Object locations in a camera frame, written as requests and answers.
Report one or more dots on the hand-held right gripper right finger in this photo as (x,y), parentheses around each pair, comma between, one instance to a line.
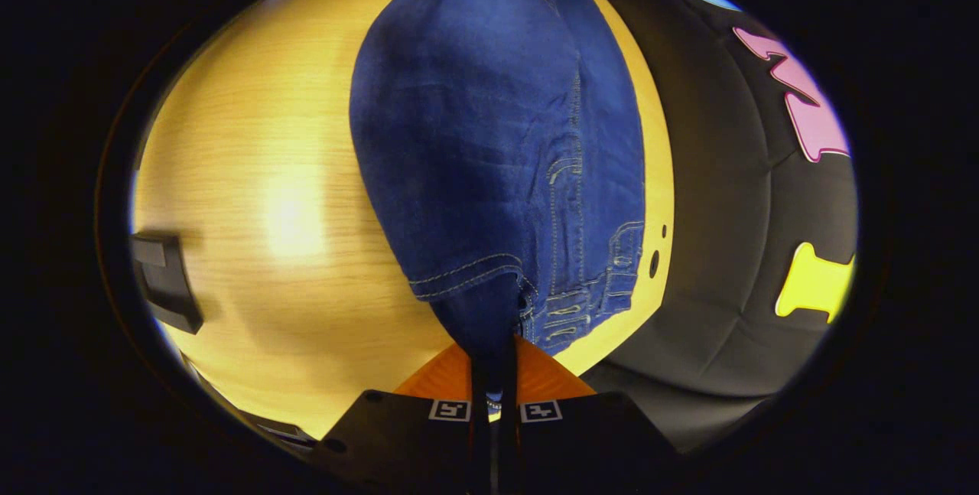
(589,441)

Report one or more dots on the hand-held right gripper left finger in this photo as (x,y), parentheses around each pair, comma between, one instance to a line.
(398,441)

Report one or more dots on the blue jeans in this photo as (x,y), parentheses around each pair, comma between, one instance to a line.
(474,135)

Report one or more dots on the black backdrop cloth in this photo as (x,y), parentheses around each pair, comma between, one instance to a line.
(719,212)

